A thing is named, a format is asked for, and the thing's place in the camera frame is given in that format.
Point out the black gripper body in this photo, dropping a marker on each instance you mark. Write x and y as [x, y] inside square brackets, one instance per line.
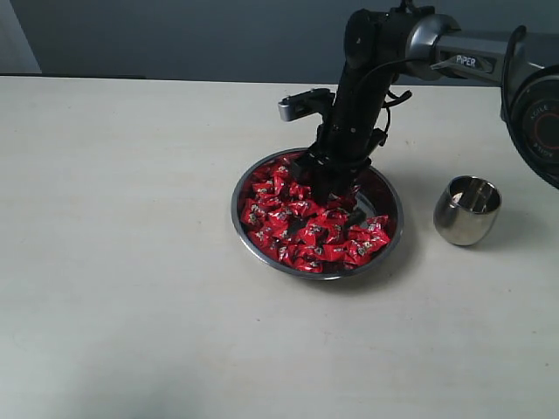
[343, 143]

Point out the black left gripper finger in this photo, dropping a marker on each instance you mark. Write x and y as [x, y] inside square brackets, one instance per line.
[326, 183]

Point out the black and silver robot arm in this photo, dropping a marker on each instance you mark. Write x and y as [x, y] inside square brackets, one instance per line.
[380, 47]

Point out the round steel bowl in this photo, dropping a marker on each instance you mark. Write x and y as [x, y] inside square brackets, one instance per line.
[278, 221]

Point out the shiny steel cup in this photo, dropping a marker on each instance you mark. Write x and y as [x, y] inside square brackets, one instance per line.
[466, 210]

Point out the red wrapped candy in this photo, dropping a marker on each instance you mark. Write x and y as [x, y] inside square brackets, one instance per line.
[253, 214]
[334, 253]
[359, 253]
[376, 226]
[308, 265]

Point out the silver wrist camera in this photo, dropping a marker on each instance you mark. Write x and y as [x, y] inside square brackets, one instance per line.
[317, 100]

